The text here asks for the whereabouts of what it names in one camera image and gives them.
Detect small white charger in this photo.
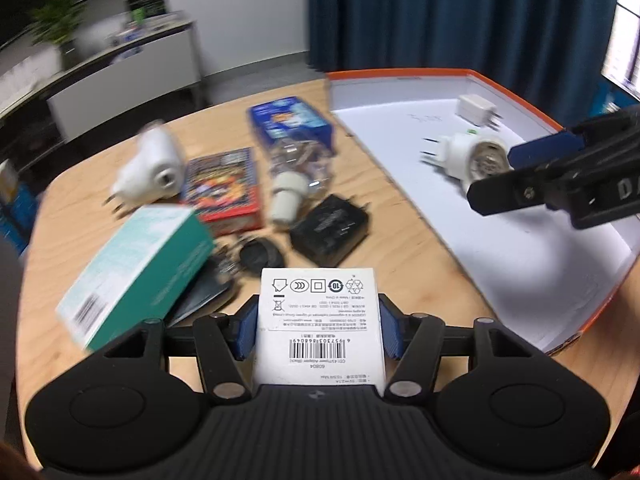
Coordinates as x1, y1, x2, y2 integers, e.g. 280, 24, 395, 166
456, 94, 502, 132

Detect long white media cabinet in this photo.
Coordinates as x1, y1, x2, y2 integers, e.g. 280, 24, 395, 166
0, 15, 203, 161

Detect black leather wallet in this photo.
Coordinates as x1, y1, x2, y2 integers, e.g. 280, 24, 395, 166
165, 255, 236, 328

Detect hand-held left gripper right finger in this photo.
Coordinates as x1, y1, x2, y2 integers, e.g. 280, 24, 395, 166
377, 294, 536, 403

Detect pile of small packets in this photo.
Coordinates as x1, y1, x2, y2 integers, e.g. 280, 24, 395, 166
107, 10, 193, 48

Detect white round plug adapter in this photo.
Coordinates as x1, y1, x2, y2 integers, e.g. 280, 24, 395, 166
421, 129, 513, 193

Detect teal cardboard box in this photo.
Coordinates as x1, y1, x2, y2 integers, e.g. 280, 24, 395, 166
55, 205, 217, 352

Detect blue cardboard box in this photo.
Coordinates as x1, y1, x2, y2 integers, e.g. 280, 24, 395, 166
248, 101, 333, 153

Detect white barcode box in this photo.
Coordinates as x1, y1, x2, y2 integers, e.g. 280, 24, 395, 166
252, 267, 388, 393

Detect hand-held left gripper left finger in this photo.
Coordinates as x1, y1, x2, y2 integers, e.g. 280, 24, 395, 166
107, 295, 261, 403

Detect dark blue curtain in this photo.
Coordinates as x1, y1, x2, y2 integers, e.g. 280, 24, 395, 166
306, 0, 621, 111

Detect black power adapter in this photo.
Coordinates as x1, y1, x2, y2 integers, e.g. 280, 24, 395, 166
290, 194, 372, 267

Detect black green sign box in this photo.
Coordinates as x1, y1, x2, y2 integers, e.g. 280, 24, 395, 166
125, 0, 166, 18

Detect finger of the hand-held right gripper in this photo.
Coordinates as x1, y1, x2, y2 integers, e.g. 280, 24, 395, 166
509, 108, 640, 173
467, 152, 601, 217

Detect clear light bulb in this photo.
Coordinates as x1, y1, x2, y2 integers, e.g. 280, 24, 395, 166
270, 137, 333, 228

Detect white yellow carton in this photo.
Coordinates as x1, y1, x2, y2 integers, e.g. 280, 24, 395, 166
0, 160, 18, 206

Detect row of white boxes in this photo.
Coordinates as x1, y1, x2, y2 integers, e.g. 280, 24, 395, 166
0, 55, 56, 106

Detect red printed card box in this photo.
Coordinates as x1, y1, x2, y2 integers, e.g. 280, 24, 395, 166
181, 147, 264, 233

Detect orange white box lid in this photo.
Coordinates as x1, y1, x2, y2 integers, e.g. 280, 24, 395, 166
325, 69, 640, 356

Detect white travel plug adapter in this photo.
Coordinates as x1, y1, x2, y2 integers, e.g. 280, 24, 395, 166
102, 121, 183, 216

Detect green potted plant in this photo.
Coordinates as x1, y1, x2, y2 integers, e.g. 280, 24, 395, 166
30, 0, 86, 68

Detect bright window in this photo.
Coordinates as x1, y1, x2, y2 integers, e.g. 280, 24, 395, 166
600, 5, 640, 101

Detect blue storage box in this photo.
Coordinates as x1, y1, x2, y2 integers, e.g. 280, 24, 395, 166
0, 180, 38, 253

